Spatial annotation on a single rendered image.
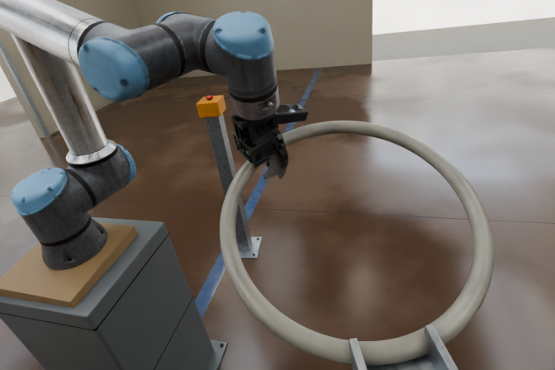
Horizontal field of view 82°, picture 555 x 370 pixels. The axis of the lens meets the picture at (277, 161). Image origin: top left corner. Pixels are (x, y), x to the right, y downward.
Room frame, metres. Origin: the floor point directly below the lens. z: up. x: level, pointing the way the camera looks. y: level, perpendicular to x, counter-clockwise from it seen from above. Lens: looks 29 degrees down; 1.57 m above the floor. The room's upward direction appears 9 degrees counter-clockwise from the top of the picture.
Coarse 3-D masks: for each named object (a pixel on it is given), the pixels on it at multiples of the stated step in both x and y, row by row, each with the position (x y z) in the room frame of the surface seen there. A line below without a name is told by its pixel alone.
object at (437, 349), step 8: (432, 328) 0.26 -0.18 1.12; (432, 336) 0.25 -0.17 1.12; (352, 344) 0.26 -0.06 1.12; (432, 344) 0.25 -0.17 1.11; (440, 344) 0.24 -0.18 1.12; (352, 352) 0.25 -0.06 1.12; (360, 352) 0.25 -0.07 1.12; (432, 352) 0.25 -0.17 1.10; (440, 352) 0.23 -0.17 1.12; (360, 360) 0.24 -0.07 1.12; (416, 360) 0.25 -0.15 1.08; (424, 360) 0.25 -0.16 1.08; (432, 360) 0.24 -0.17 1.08; (440, 360) 0.23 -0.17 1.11; (448, 360) 0.22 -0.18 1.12; (360, 368) 0.23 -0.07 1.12; (368, 368) 0.25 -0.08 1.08; (376, 368) 0.25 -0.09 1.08; (384, 368) 0.24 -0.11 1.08; (392, 368) 0.24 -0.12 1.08; (400, 368) 0.24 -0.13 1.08; (408, 368) 0.24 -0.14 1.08; (416, 368) 0.24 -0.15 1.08; (424, 368) 0.24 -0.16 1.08; (432, 368) 0.24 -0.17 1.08; (440, 368) 0.22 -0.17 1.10; (448, 368) 0.21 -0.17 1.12; (456, 368) 0.21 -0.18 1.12
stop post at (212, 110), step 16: (208, 112) 1.62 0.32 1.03; (208, 128) 1.65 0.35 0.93; (224, 128) 1.68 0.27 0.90; (224, 144) 1.63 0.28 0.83; (224, 160) 1.64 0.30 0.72; (224, 176) 1.64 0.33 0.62; (224, 192) 1.65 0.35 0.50; (240, 208) 1.64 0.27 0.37; (240, 224) 1.64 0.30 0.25; (240, 240) 1.64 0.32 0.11; (256, 240) 1.72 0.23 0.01; (240, 256) 1.60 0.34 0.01; (256, 256) 1.57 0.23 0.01
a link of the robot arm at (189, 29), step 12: (168, 12) 0.64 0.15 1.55; (180, 12) 0.64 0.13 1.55; (168, 24) 0.57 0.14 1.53; (180, 24) 0.58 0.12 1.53; (192, 24) 0.59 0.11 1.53; (204, 24) 0.58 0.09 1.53; (180, 36) 0.55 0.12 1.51; (192, 36) 0.57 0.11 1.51; (204, 36) 0.56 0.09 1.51; (192, 48) 0.56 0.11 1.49; (204, 48) 0.55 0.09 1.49; (192, 60) 0.56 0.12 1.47; (204, 60) 0.56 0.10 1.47
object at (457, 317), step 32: (320, 128) 0.67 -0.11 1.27; (352, 128) 0.66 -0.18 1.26; (384, 128) 0.64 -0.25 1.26; (224, 224) 0.47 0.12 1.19; (480, 224) 0.41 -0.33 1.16; (224, 256) 0.42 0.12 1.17; (480, 256) 0.36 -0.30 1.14; (256, 288) 0.36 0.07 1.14; (480, 288) 0.31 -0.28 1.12; (288, 320) 0.31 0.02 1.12; (448, 320) 0.28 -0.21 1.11; (320, 352) 0.26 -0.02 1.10; (384, 352) 0.25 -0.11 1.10; (416, 352) 0.25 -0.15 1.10
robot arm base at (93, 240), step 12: (84, 228) 0.82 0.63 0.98; (96, 228) 0.86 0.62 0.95; (60, 240) 0.77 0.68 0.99; (72, 240) 0.78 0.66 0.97; (84, 240) 0.80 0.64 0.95; (96, 240) 0.82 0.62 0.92; (48, 252) 0.77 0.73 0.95; (60, 252) 0.76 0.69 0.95; (72, 252) 0.77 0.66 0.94; (84, 252) 0.78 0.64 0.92; (96, 252) 0.80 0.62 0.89; (48, 264) 0.76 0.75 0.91; (60, 264) 0.75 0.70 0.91; (72, 264) 0.76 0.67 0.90
